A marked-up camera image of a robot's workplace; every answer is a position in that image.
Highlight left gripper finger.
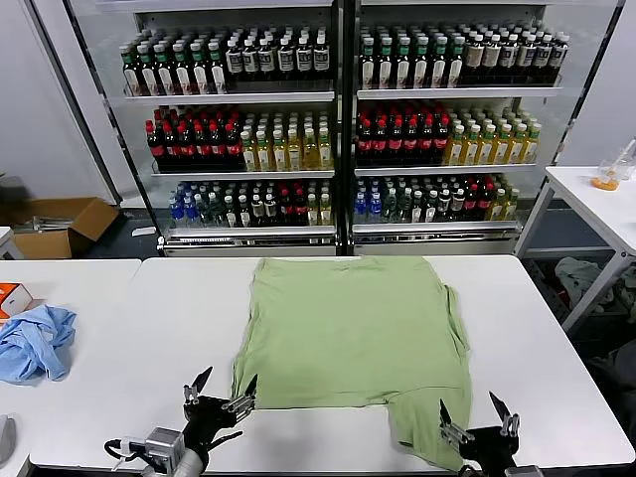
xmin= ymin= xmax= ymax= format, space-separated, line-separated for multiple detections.
xmin=221 ymin=373 xmax=259 ymax=414
xmin=183 ymin=366 xmax=214 ymax=406

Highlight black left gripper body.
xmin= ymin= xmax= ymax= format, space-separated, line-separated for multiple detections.
xmin=182 ymin=396 xmax=248 ymax=454

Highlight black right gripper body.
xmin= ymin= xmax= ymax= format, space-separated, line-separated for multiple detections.
xmin=456 ymin=424 xmax=523 ymax=472

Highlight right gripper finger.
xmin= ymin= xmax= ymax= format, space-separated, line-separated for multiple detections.
xmin=437 ymin=397 xmax=476 ymax=446
xmin=488 ymin=391 xmax=522 ymax=438

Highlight green T-shirt red print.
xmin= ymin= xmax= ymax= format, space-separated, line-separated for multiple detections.
xmin=232 ymin=256 xmax=472 ymax=472

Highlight grey clothes heap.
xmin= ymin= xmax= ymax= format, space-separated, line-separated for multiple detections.
xmin=555 ymin=256 xmax=617 ymax=315

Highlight grey crate red trim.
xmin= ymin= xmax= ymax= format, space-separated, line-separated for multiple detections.
xmin=527 ymin=258 xmax=572 ymax=324

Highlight white cabinet shelf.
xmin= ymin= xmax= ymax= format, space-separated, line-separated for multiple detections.
xmin=123 ymin=90 xmax=337 ymax=104
xmin=356 ymin=86 xmax=565 ymax=99
xmin=351 ymin=222 xmax=521 ymax=242
xmin=354 ymin=163 xmax=541 ymax=178
xmin=163 ymin=226 xmax=339 ymax=244
xmin=151 ymin=169 xmax=337 ymax=179

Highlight crumpled light blue shirt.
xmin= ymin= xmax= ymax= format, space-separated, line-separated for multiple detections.
xmin=0 ymin=303 xmax=79 ymax=384

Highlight grey rounded device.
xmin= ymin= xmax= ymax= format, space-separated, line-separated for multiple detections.
xmin=0 ymin=413 xmax=17 ymax=464

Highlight open cardboard box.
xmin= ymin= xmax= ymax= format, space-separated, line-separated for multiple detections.
xmin=9 ymin=196 xmax=121 ymax=260

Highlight orange and white box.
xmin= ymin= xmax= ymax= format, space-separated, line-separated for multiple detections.
xmin=0 ymin=281 xmax=35 ymax=319

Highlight bundle of metal rods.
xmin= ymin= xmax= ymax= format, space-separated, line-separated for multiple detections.
xmin=30 ymin=215 xmax=76 ymax=233

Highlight white side table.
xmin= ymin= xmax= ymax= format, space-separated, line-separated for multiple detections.
xmin=514 ymin=165 xmax=636 ymax=334

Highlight white stool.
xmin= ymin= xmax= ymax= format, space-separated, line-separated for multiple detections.
xmin=0 ymin=226 xmax=25 ymax=260

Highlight clear beaker orange contents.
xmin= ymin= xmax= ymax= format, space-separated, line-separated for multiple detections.
xmin=590 ymin=159 xmax=622 ymax=192

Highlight black bulky item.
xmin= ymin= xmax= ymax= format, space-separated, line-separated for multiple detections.
xmin=0 ymin=173 xmax=32 ymax=228

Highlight open glass cabinet door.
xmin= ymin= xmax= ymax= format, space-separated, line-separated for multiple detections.
xmin=516 ymin=0 xmax=628 ymax=249
xmin=27 ymin=0 xmax=168 ymax=249

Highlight clear plastic container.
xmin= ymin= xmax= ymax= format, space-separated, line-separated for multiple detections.
xmin=619 ymin=139 xmax=636 ymax=181

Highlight green cap tea bottle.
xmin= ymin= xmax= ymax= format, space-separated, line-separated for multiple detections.
xmin=430 ymin=40 xmax=449 ymax=89
xmin=359 ymin=42 xmax=378 ymax=90
xmin=137 ymin=43 xmax=159 ymax=96
xmin=377 ymin=41 xmax=396 ymax=90
xmin=447 ymin=39 xmax=467 ymax=89
xmin=154 ymin=43 xmax=176 ymax=96
xmin=206 ymin=41 xmax=229 ymax=94
xmin=395 ymin=41 xmax=413 ymax=90
xmin=412 ymin=41 xmax=430 ymax=90
xmin=171 ymin=42 xmax=194 ymax=95
xmin=121 ymin=45 xmax=142 ymax=96
xmin=189 ymin=41 xmax=211 ymax=95

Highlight dark tea bottle beige label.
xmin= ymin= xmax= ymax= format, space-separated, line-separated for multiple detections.
xmin=482 ymin=34 xmax=502 ymax=84
xmin=465 ymin=35 xmax=485 ymax=84

